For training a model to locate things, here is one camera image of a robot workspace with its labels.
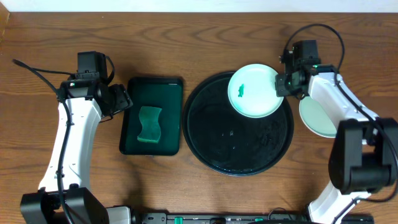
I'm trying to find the black rectangular water tray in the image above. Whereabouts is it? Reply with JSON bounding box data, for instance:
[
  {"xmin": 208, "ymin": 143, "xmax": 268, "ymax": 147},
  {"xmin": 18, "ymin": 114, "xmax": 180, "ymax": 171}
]
[{"xmin": 119, "ymin": 77, "xmax": 183, "ymax": 156}]

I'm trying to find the round black serving tray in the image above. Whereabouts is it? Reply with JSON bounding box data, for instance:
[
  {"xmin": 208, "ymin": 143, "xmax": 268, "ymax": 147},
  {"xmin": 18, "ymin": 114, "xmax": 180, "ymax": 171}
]
[{"xmin": 182, "ymin": 71, "xmax": 294, "ymax": 176}]

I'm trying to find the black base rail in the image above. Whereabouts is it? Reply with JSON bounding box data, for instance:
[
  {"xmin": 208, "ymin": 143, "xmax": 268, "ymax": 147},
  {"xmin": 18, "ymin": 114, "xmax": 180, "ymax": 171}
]
[{"xmin": 141, "ymin": 212, "xmax": 376, "ymax": 224}]

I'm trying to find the mint green plate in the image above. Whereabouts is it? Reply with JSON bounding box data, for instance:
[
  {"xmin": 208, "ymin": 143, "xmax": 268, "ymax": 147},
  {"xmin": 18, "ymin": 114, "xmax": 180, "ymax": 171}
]
[
  {"xmin": 299, "ymin": 96, "xmax": 337, "ymax": 138},
  {"xmin": 228, "ymin": 63, "xmax": 283, "ymax": 118}
]

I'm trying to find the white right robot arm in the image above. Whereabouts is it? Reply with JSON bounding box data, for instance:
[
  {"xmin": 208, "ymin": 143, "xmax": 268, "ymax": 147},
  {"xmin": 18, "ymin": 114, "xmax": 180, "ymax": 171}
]
[{"xmin": 275, "ymin": 65, "xmax": 397, "ymax": 223}]

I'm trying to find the green scrub sponge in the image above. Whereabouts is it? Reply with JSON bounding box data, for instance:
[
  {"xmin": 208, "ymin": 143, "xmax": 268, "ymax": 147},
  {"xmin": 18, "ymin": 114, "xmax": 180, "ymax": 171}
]
[{"xmin": 137, "ymin": 106, "xmax": 162, "ymax": 144}]

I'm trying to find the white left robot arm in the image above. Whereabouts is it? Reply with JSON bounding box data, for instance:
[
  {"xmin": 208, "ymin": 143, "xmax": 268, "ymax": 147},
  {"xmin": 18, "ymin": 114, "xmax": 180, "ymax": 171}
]
[{"xmin": 20, "ymin": 80, "xmax": 133, "ymax": 223}]

